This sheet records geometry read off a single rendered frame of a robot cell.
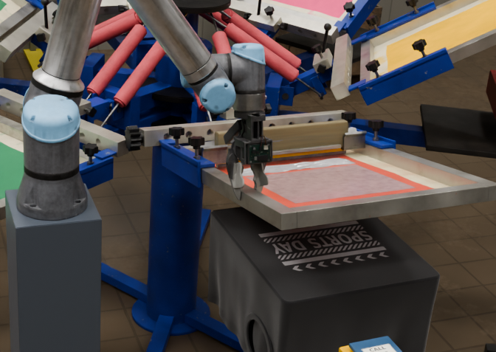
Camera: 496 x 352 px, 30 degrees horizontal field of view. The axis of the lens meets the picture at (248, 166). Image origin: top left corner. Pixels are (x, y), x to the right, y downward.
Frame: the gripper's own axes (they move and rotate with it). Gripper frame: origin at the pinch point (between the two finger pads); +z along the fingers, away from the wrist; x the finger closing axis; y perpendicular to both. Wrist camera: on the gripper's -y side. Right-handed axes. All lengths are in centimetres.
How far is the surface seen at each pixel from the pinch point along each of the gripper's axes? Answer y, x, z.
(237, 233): -23.3, 7.0, 17.3
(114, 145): -67, -14, -1
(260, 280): -3.2, 4.8, 23.6
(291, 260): -6.7, 15.1, 21.2
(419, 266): 4, 46, 24
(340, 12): -138, 102, -32
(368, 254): -4.0, 36.1, 21.8
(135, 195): -246, 44, 63
